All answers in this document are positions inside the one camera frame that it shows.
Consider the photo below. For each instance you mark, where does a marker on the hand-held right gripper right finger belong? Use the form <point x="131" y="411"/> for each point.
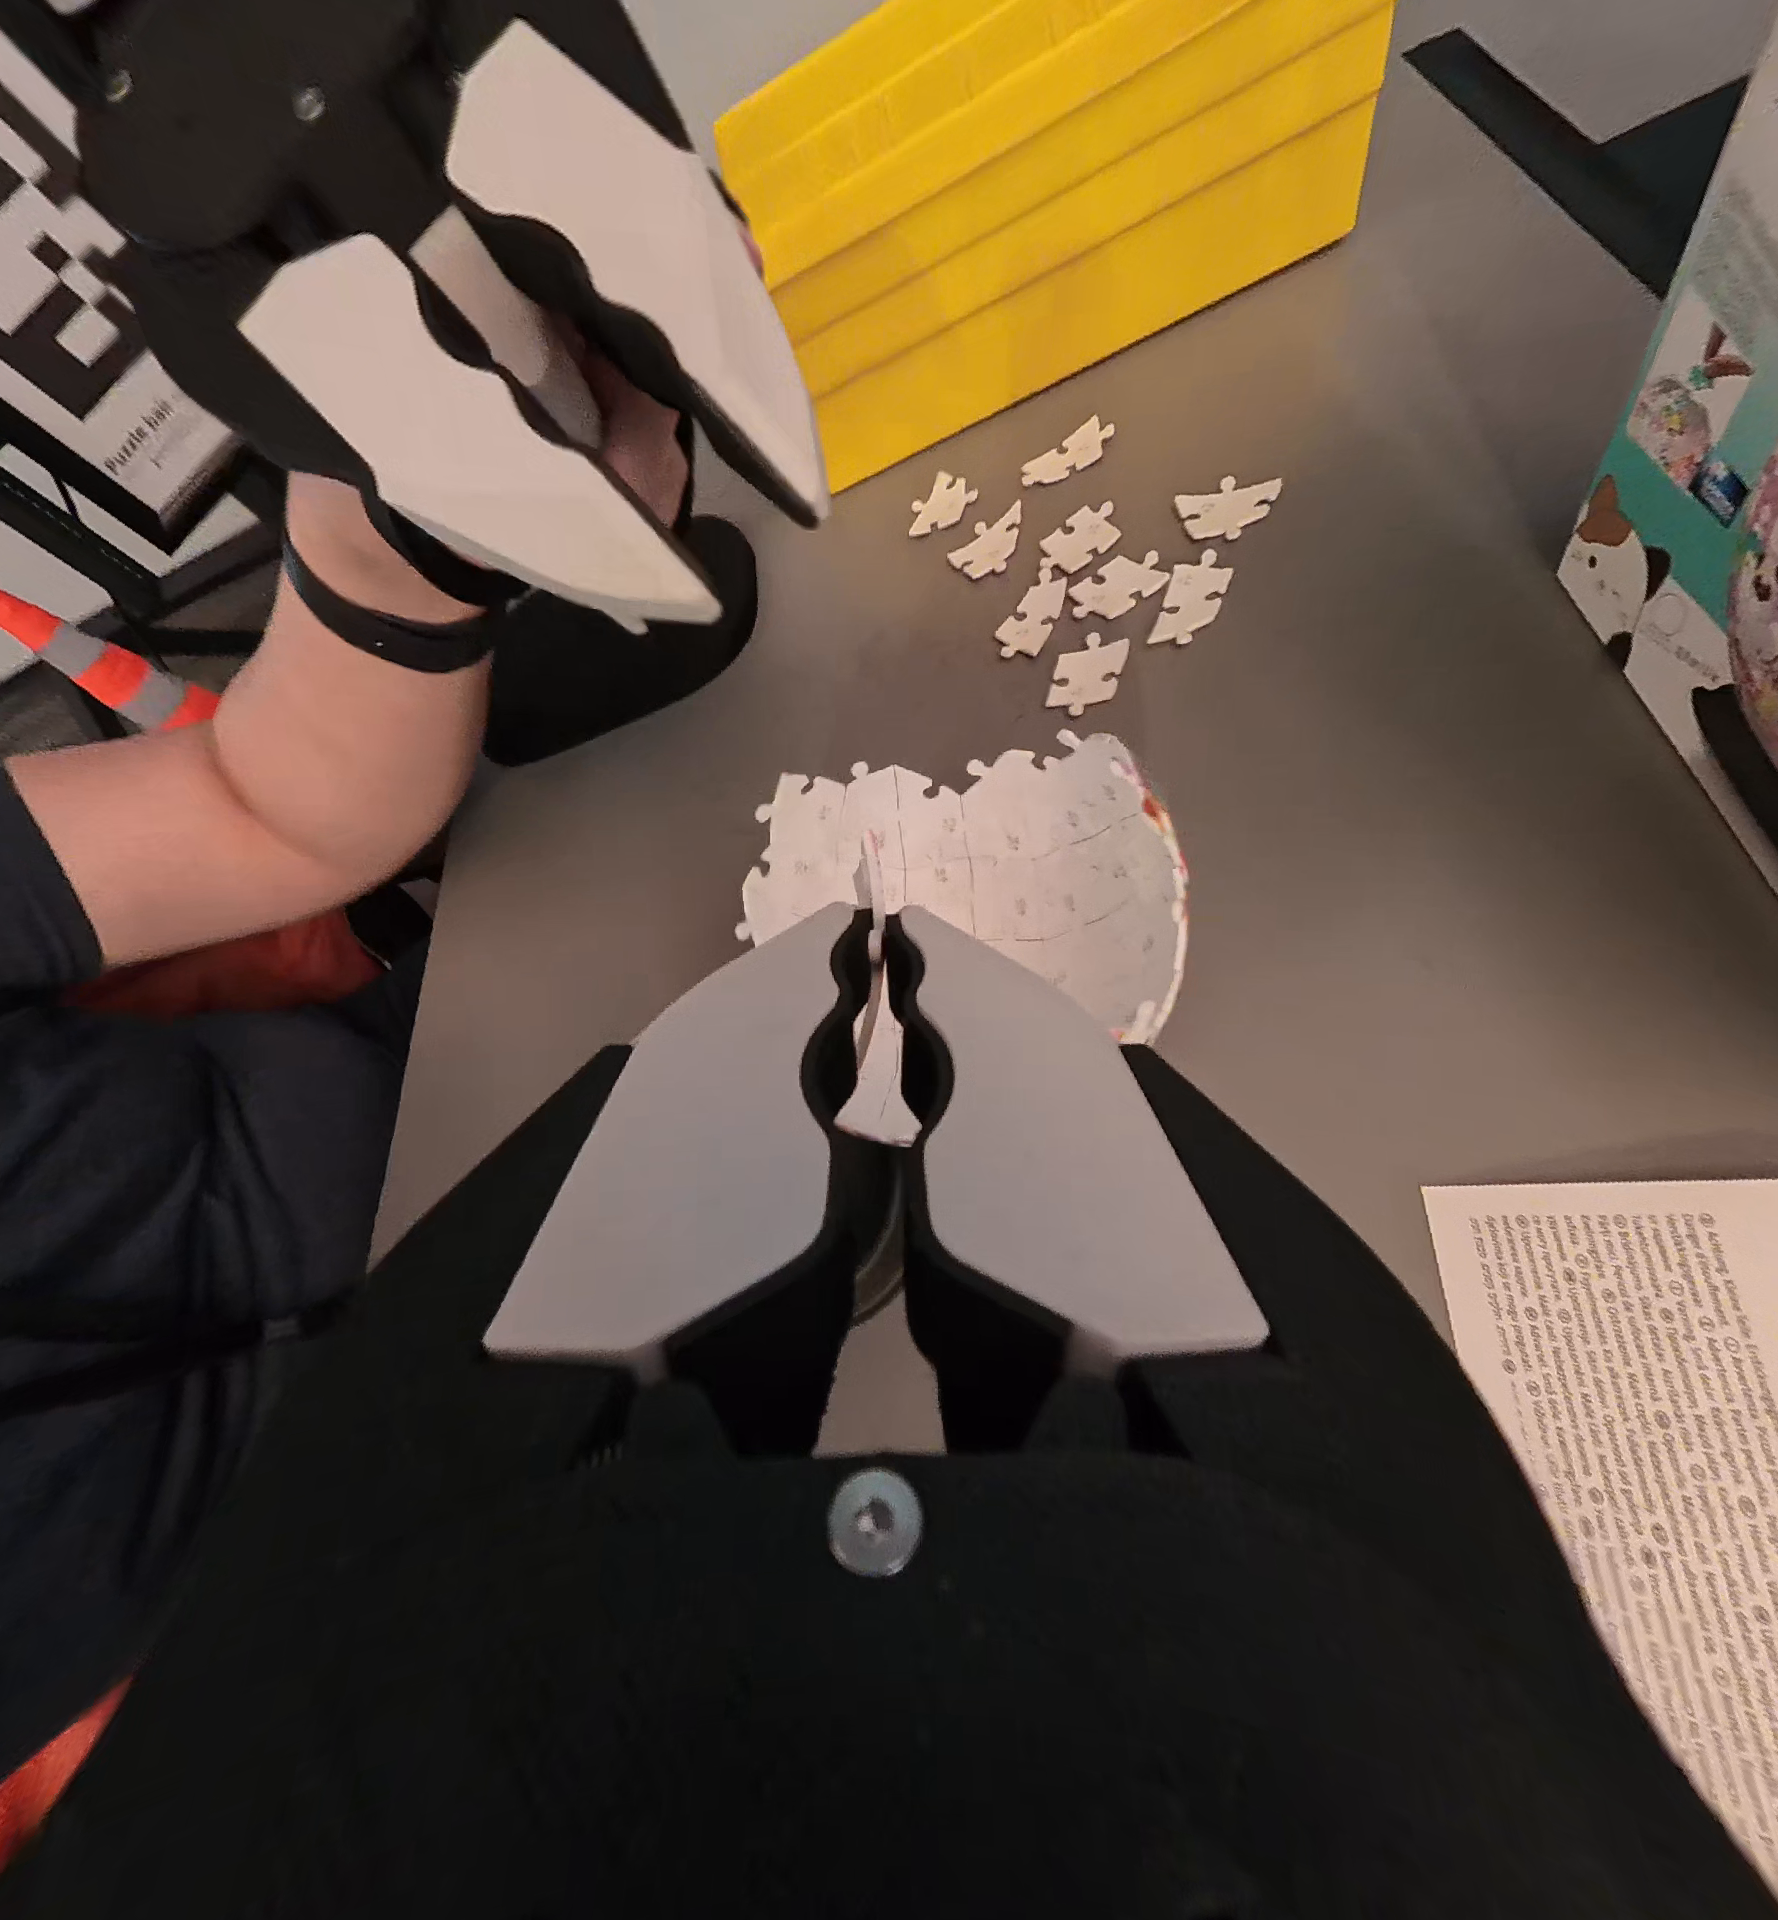
<point x="1086" y="1185"/>

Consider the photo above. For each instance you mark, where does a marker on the partly built puzzle ball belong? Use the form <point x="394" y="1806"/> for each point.
<point x="1025" y="884"/>

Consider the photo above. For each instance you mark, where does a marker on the pile of white puzzle pieces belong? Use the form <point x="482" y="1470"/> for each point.
<point x="1073" y="541"/>

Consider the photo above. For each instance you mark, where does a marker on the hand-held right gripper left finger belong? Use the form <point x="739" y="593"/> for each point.
<point x="680" y="1185"/>

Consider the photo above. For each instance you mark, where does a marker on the white instruction leaflet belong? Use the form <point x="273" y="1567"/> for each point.
<point x="1700" y="1498"/>

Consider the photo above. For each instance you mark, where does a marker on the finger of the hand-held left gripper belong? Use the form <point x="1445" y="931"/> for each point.
<point x="426" y="435"/>
<point x="638" y="207"/>

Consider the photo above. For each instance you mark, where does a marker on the colourful puzzle box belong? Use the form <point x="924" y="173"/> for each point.
<point x="1733" y="453"/>

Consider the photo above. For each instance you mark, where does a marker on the black wristband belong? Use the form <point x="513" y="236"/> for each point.
<point x="381" y="635"/>

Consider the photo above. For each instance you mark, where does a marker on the single curved jigsaw piece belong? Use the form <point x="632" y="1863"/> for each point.
<point x="877" y="1096"/>

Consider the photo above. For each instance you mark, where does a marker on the black round ball stand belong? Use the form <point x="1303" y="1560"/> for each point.
<point x="877" y="1259"/>

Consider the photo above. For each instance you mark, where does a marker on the orange traffic cone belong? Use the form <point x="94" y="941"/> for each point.
<point x="108" y="673"/>

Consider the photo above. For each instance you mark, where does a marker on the white task sign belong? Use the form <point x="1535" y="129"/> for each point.
<point x="17" y="298"/>

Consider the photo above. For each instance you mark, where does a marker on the yellow plastic bin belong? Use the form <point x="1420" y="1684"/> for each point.
<point x="1055" y="196"/>

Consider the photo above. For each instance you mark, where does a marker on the person's left hand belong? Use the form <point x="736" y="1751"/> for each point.
<point x="381" y="557"/>

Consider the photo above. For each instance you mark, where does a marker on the person's left forearm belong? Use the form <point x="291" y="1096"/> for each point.
<point x="257" y="791"/>

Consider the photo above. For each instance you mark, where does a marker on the black sign stand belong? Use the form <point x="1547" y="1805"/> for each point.
<point x="108" y="581"/>

